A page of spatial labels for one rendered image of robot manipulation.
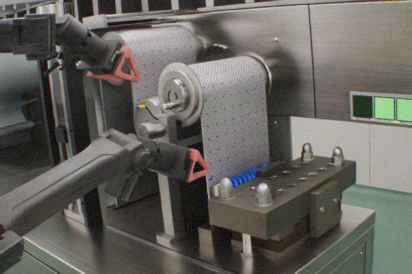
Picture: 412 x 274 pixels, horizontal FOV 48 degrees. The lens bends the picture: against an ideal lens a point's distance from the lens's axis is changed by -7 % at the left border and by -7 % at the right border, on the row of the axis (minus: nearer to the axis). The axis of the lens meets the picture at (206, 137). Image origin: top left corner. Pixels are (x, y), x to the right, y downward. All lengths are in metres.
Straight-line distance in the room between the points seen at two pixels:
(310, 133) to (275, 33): 2.86
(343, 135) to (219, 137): 2.90
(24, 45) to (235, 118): 0.54
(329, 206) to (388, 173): 2.74
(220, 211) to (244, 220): 0.07
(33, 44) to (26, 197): 0.33
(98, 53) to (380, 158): 3.15
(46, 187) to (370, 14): 0.83
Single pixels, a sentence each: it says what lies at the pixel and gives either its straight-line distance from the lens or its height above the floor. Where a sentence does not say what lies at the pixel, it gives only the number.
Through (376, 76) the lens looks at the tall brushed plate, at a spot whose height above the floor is 1.26.
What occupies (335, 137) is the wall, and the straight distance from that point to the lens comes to 4.05.
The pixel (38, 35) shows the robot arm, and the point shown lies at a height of 1.42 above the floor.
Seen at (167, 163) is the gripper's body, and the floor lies 1.14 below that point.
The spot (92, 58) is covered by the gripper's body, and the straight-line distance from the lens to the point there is 0.97.
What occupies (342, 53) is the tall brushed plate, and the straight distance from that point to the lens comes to 1.24.
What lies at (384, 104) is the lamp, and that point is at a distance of 1.20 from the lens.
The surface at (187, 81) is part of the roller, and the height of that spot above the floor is 1.28.
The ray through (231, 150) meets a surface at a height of 1.10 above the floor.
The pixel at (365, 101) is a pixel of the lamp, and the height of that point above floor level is 1.20.
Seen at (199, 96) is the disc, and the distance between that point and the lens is 1.09.
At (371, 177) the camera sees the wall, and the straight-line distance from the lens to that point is 3.98.
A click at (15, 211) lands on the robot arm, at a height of 1.20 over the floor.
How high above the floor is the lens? 1.41
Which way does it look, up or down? 13 degrees down
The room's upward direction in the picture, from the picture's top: 5 degrees counter-clockwise
